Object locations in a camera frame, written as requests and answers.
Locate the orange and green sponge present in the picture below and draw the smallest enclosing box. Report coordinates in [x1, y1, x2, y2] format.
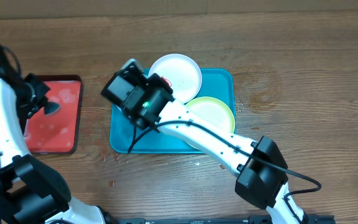
[44, 101, 60, 115]

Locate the white plate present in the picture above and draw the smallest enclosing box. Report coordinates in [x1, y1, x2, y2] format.
[149, 54, 202, 103]

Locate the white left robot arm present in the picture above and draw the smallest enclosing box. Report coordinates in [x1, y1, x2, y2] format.
[0, 45, 118, 223]

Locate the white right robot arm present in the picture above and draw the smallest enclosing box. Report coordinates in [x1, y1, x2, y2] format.
[101, 66, 308, 223]

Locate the teal plastic tray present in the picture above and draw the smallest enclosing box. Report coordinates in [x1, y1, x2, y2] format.
[109, 68, 236, 154]

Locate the dark tray with red water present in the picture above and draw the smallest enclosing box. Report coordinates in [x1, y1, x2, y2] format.
[22, 75, 83, 154]

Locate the yellow-green plate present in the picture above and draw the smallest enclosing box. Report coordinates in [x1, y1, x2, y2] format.
[183, 96, 236, 150]

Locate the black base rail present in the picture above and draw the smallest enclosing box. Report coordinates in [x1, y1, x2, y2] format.
[59, 214, 337, 224]

